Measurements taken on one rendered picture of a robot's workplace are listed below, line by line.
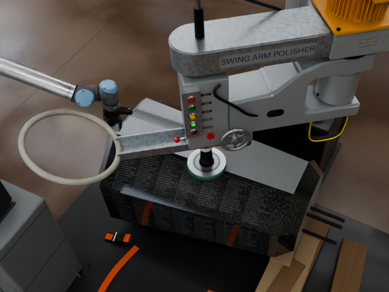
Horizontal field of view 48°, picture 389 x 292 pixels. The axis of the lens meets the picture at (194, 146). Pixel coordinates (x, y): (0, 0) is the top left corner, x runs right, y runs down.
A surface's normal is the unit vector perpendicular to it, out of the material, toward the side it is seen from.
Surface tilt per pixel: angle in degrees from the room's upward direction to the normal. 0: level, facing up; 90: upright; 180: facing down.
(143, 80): 0
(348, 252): 0
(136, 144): 2
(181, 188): 45
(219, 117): 90
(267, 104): 90
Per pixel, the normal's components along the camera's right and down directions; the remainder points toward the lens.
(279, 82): -0.67, -0.40
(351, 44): 0.17, 0.74
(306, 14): -0.06, -0.66
